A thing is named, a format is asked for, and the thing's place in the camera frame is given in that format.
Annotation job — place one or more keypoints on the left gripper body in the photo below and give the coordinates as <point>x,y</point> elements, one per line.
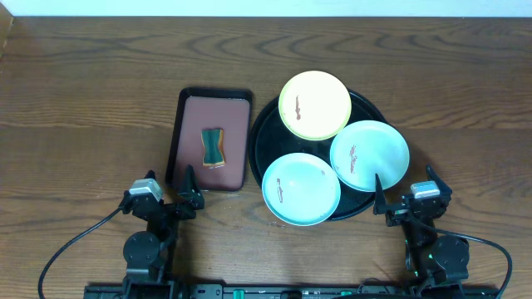
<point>165,208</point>

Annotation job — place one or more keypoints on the light green plate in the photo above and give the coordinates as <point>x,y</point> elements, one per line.
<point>367,150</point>
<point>301,189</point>

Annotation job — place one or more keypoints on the black rectangular tray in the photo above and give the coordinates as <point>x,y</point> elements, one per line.
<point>206,108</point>

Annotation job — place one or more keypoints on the yellow plate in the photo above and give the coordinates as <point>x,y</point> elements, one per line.
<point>314,105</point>

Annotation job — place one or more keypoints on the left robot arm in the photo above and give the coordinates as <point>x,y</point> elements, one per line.
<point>149,254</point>

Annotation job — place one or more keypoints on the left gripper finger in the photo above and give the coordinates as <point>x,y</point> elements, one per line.
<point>150,175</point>
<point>189,190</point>

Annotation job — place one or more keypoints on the round black tray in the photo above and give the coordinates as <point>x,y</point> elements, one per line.
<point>269,139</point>

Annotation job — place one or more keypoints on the light green plate front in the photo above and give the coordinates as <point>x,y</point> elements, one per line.
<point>301,189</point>

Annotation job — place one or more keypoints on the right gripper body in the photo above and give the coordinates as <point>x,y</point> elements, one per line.
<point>397,215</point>

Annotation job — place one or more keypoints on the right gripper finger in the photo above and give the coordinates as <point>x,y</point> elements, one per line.
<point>433,176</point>
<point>380,204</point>

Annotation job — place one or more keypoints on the orange green sponge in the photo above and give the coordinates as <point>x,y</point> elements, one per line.
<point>212,141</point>

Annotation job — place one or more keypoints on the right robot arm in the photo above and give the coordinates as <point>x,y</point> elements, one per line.
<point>438,260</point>

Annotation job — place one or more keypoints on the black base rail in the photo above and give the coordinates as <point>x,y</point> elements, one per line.
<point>216,291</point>

